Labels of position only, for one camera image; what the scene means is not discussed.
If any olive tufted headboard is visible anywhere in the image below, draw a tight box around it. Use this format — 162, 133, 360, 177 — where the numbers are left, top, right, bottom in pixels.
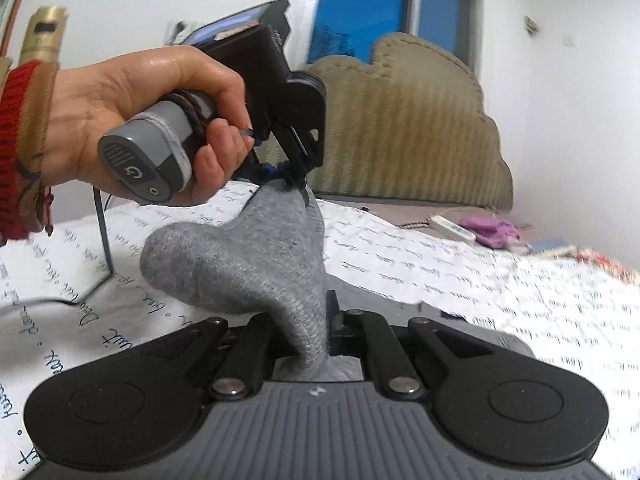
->
260, 32, 516, 214

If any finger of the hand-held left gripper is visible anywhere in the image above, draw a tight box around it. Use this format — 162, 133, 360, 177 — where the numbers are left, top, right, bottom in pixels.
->
236, 152, 297, 191
272, 125, 322, 208

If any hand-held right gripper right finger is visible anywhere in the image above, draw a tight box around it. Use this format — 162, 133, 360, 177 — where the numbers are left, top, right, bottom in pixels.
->
326, 289, 482, 397

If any blue window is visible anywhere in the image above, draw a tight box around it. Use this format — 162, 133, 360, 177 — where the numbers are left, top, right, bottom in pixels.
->
306, 0, 486, 66

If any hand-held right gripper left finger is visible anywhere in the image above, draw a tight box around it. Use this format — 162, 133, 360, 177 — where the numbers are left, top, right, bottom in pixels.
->
144, 311, 282, 398

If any white power strip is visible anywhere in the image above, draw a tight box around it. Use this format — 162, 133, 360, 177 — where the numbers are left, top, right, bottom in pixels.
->
427, 214, 477, 246

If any person's left forearm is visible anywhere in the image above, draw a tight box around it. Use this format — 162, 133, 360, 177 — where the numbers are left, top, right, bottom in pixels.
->
0, 57, 60, 245

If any grey sock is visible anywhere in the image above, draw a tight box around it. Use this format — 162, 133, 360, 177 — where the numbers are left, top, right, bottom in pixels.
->
140, 182, 367, 382
470, 327, 537, 362

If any white printed bedsheet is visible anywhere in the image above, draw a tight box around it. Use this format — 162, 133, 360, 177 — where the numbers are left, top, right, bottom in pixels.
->
0, 180, 640, 480

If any purple cloth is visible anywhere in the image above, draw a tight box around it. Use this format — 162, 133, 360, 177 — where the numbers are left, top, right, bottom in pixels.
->
459, 215, 522, 250

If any red patterned cloth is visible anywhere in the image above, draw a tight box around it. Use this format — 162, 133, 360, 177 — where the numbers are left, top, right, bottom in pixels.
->
572, 247, 640, 287

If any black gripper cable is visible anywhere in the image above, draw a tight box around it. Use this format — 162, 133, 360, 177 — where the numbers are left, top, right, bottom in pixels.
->
0, 186, 118, 307

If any person's left hand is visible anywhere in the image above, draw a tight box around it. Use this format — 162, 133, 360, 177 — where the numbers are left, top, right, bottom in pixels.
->
42, 44, 257, 208

